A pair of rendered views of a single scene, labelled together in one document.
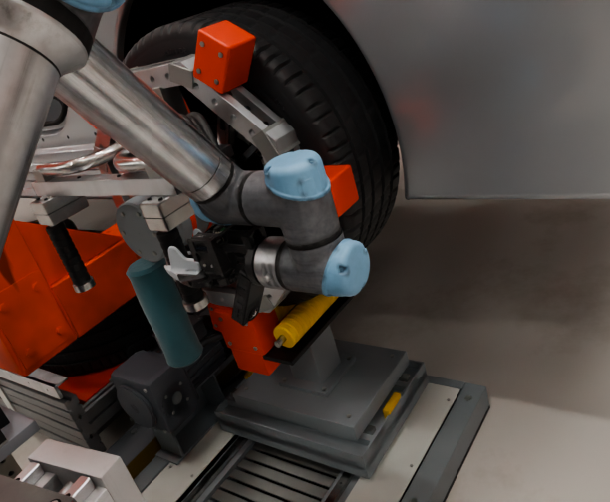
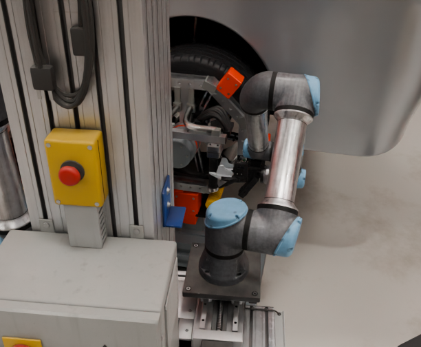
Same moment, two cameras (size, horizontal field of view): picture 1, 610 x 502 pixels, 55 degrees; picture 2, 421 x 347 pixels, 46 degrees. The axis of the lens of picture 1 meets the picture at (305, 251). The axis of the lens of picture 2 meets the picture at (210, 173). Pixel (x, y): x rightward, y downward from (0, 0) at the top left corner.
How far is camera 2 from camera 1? 1.34 m
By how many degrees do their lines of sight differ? 27
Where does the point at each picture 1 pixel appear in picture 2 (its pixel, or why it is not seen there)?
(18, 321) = not seen: hidden behind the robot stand
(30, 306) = not seen: hidden behind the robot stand
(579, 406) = (307, 240)
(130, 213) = (175, 145)
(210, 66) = (228, 87)
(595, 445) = (316, 256)
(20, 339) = not seen: hidden behind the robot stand
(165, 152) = (263, 137)
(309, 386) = (196, 232)
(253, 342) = (193, 208)
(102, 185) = (177, 134)
